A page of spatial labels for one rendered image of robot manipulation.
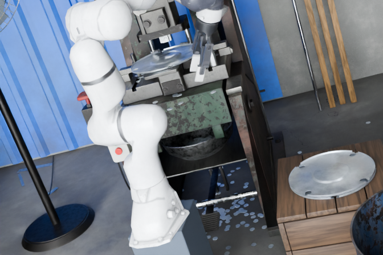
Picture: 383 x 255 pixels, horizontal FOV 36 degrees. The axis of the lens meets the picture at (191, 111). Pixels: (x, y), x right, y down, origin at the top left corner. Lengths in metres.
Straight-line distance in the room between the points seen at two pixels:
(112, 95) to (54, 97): 2.25
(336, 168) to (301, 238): 0.28
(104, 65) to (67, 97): 2.27
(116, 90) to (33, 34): 2.20
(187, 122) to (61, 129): 1.77
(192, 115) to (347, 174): 0.65
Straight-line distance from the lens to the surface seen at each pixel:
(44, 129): 4.02
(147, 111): 1.68
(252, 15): 3.55
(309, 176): 2.05
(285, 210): 1.92
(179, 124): 2.30
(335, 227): 1.92
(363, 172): 2.01
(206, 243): 1.99
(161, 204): 1.78
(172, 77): 2.30
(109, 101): 1.65
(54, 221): 3.09
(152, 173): 1.77
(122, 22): 1.57
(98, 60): 1.60
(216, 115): 2.27
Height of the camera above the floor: 1.37
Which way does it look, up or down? 20 degrees down
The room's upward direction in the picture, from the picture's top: 18 degrees counter-clockwise
